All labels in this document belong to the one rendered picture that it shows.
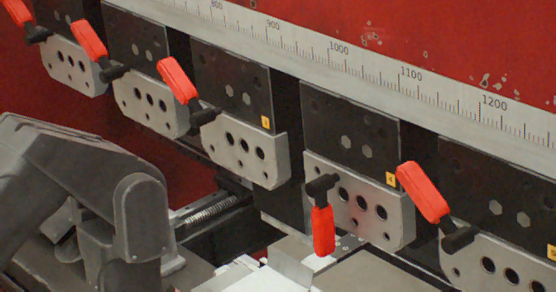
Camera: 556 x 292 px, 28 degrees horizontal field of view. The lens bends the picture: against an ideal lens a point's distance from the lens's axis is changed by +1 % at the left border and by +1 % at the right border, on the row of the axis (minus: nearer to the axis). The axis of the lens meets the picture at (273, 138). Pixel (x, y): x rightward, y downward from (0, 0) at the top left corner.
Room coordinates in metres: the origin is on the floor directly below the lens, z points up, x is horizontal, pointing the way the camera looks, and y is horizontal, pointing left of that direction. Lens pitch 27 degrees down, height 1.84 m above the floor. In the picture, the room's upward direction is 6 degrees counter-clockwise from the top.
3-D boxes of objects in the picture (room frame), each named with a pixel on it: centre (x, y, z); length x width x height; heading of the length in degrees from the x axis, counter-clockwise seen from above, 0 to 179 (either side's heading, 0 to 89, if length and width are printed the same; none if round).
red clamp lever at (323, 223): (1.03, -0.05, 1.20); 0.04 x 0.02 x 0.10; 128
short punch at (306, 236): (1.19, 0.00, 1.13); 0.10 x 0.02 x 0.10; 38
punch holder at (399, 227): (1.05, -0.11, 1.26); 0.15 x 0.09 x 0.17; 38
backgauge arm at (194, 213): (1.78, -0.03, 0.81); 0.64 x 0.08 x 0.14; 128
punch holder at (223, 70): (1.21, 0.01, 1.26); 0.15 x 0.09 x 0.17; 38
